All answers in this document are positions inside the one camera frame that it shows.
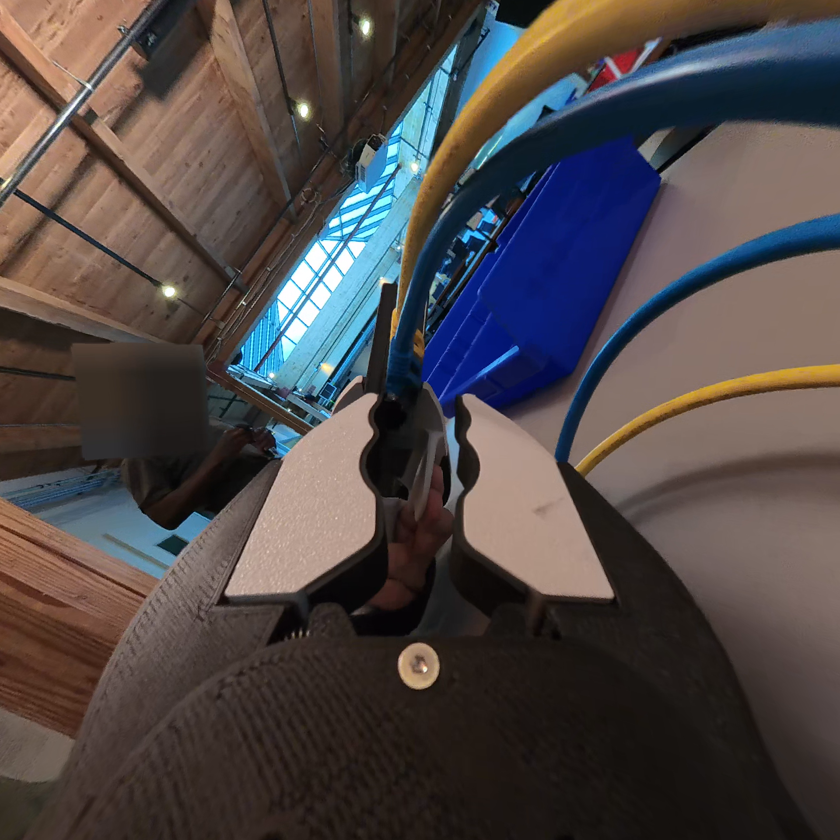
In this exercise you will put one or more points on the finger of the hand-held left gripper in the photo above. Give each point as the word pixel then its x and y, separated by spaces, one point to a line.
pixel 436 413
pixel 353 392

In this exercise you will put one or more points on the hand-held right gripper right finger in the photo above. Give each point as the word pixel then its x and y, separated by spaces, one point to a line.
pixel 531 525

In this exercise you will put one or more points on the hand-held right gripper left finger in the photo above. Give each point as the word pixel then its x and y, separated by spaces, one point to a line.
pixel 308 518

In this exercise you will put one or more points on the black network switch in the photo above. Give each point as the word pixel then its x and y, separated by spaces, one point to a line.
pixel 382 341

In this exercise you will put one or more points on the blue plastic bin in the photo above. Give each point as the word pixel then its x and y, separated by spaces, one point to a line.
pixel 558 262

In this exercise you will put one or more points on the person's left hand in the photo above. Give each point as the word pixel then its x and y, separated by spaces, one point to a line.
pixel 413 551

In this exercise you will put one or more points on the large window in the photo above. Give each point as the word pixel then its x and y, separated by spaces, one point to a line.
pixel 315 275

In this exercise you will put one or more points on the lit ceiling spotlight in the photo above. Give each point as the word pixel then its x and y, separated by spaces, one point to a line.
pixel 364 26
pixel 302 108
pixel 169 291

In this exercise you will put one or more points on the white ceiling heater unit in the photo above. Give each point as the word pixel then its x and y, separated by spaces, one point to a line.
pixel 371 164

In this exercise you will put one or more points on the wooden beam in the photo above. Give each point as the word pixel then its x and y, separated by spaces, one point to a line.
pixel 59 604

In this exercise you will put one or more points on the red storage bin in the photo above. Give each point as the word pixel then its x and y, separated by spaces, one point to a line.
pixel 613 72

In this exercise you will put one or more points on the silver ceiling pipe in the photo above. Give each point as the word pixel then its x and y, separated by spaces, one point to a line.
pixel 52 129

